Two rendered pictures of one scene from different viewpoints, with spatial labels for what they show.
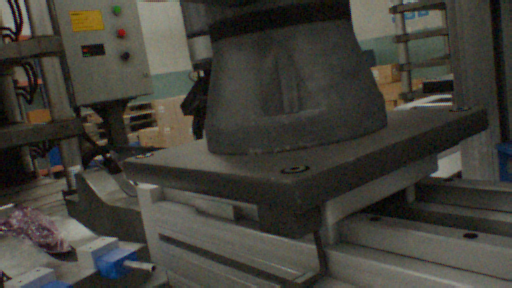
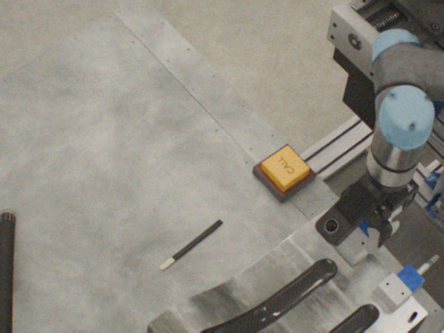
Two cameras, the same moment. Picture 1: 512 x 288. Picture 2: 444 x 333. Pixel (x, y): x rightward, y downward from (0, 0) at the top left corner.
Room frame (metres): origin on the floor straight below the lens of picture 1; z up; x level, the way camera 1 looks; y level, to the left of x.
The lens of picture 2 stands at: (1.18, 0.78, 2.32)
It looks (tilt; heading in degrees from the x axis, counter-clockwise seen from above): 58 degrees down; 263
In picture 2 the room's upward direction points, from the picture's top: 6 degrees clockwise
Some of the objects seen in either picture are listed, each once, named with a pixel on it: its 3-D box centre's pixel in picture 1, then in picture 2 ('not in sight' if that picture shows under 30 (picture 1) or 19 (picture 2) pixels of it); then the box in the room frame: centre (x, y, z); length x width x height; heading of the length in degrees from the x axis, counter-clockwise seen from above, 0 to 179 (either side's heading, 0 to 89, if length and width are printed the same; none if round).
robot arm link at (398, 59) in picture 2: not in sight; (409, 71); (0.84, -0.05, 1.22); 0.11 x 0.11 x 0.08; 86
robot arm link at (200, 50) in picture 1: (210, 49); (391, 158); (0.86, 0.05, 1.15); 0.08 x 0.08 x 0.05
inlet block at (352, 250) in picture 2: not in sight; (373, 228); (0.85, 0.04, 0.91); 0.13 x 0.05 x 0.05; 37
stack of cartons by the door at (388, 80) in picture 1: (398, 90); not in sight; (7.31, -2.39, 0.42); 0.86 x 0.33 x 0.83; 42
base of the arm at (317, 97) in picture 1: (287, 75); not in sight; (0.39, -0.04, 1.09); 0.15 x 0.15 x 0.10
